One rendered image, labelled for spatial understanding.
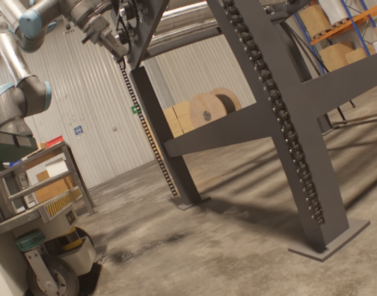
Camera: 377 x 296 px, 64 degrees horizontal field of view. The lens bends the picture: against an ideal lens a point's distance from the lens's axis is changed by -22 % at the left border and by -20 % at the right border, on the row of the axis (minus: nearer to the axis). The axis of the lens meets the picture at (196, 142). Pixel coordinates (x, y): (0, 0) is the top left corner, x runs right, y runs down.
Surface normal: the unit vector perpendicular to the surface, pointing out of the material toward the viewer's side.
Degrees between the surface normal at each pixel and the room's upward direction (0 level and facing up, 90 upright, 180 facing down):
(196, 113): 90
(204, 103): 90
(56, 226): 90
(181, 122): 90
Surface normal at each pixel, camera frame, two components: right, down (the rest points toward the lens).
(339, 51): 0.26, -0.07
